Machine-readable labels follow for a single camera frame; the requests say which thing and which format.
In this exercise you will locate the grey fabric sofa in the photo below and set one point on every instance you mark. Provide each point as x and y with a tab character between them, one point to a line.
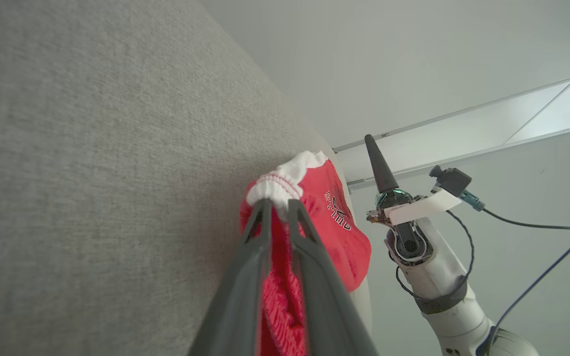
92	173

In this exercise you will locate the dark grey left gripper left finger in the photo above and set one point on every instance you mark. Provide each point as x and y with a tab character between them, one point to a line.
245	287

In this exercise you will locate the red white number 23 jersey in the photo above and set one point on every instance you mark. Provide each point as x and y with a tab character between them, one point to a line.
334	232

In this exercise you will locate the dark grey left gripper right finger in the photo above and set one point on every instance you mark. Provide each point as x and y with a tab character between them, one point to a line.
324	306

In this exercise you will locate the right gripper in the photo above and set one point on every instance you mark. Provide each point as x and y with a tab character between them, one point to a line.
408	244

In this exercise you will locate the vertical partition wall post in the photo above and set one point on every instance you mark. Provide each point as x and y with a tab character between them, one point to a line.
463	138

